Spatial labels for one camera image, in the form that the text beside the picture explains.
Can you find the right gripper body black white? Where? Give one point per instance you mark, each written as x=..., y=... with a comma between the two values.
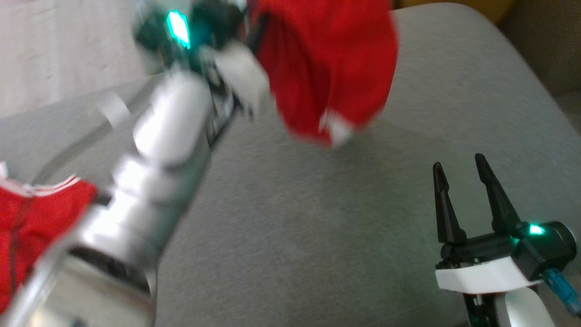
x=490, y=272

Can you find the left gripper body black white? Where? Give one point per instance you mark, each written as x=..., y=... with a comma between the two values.
x=204, y=41

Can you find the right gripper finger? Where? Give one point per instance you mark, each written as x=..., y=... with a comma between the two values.
x=447, y=213
x=499, y=204

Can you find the red basketball jersey white trim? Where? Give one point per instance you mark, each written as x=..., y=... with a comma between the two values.
x=327, y=68

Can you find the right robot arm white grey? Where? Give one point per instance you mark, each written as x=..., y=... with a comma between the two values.
x=522, y=313

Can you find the grey fabric sofa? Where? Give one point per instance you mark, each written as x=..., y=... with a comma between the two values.
x=317, y=227

